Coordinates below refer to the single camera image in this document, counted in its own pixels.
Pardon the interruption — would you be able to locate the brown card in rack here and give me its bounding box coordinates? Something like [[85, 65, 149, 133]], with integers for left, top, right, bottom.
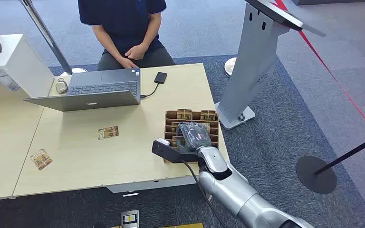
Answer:
[[176, 109, 193, 120], [200, 110, 217, 121]]

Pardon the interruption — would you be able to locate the brown cardboard card rack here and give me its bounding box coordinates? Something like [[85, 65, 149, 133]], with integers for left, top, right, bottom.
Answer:
[[163, 109, 220, 163]]

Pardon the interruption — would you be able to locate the person's right hand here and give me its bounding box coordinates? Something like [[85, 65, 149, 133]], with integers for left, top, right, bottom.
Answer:
[[119, 57, 138, 70]]

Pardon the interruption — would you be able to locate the person's hand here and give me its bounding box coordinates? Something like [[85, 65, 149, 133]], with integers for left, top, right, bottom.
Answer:
[[124, 44, 148, 61], [119, 57, 138, 70]]

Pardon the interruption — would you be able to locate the person's left hand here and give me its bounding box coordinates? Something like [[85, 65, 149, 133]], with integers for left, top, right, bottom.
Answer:
[[124, 44, 148, 61]]

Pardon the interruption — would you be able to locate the person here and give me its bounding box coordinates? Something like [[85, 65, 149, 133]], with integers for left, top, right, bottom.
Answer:
[[77, 0, 176, 71]]

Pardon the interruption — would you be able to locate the black external drive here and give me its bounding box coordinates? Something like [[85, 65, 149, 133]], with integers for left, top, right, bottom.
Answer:
[[154, 72, 168, 85]]

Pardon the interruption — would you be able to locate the white round floor disc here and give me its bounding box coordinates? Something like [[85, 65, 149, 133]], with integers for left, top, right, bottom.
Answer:
[[224, 57, 238, 77]]

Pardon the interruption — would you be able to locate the grey laptop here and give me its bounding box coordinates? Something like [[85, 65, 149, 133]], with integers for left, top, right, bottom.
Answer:
[[23, 68, 141, 112]]

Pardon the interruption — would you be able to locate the grey kiosk stand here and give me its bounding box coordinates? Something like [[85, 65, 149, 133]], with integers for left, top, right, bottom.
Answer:
[[214, 0, 327, 131]]

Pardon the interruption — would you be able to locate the grey device with yellow label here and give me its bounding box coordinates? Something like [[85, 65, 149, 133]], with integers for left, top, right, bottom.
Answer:
[[120, 209, 140, 228]]

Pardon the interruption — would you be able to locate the red barrier tape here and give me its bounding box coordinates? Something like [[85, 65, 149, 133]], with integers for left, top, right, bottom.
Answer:
[[274, 0, 365, 145]]

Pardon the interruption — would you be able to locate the silver lamp pole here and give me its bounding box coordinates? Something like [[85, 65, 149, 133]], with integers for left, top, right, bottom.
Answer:
[[19, 0, 88, 76]]

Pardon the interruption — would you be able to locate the white box cabinet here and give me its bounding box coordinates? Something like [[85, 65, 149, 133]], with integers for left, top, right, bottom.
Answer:
[[0, 33, 55, 99]]

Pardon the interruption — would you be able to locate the clear plastic cup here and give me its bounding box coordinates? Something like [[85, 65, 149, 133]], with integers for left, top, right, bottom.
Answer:
[[0, 75, 20, 92]]

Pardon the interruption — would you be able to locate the black drive cable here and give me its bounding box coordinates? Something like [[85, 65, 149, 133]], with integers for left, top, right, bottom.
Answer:
[[140, 82, 160, 99]]

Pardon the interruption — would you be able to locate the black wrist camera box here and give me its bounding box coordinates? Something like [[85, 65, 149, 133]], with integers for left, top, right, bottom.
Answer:
[[151, 138, 199, 164]]

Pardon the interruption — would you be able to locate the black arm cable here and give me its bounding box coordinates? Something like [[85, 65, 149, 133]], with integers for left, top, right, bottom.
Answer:
[[181, 160, 224, 228]]

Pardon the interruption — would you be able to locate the black stanchion post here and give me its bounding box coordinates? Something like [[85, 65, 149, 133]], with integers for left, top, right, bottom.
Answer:
[[295, 131, 365, 195]]

